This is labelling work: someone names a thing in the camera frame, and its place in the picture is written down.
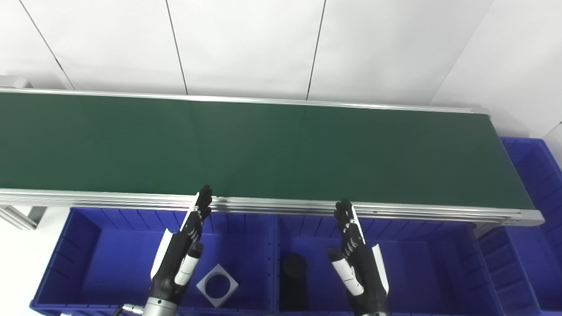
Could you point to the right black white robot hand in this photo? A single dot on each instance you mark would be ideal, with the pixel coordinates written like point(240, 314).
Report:
point(366, 276)

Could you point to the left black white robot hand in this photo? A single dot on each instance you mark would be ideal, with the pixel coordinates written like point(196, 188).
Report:
point(173, 263)

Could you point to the white square part round hole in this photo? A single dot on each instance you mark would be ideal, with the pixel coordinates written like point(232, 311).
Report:
point(216, 299)

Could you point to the blue plastic bin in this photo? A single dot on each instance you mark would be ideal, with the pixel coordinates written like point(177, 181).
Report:
point(421, 272)
point(109, 263)
point(527, 241)

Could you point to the black cylinder part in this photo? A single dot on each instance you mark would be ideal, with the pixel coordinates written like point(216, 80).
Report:
point(293, 281)

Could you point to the green conveyor belt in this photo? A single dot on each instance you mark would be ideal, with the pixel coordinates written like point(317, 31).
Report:
point(281, 149)

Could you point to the aluminium conveyor leg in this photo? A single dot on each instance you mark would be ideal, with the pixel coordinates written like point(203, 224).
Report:
point(19, 217)

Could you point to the grey conveyor motor housing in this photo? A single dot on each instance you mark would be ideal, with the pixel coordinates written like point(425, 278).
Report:
point(13, 82)

